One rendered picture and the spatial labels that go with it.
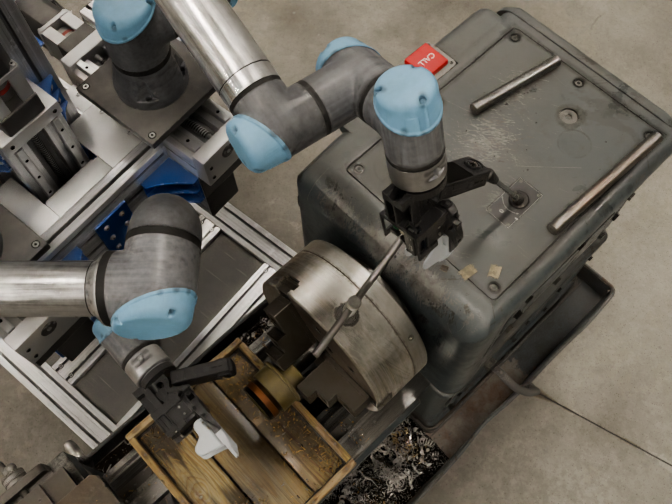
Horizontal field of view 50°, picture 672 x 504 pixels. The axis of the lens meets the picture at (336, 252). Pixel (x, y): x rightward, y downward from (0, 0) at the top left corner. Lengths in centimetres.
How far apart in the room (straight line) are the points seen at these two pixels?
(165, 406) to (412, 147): 68
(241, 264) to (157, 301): 133
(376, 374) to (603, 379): 145
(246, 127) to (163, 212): 30
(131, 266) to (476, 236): 57
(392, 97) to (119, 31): 68
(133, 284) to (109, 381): 128
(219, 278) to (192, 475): 98
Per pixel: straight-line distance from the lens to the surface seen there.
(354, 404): 128
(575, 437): 251
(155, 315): 106
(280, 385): 128
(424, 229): 97
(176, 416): 131
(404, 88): 83
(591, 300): 205
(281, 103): 87
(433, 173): 91
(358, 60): 91
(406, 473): 181
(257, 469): 150
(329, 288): 121
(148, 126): 150
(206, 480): 151
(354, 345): 119
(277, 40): 313
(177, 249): 109
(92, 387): 235
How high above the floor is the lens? 236
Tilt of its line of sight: 66 degrees down
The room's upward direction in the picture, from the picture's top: 2 degrees counter-clockwise
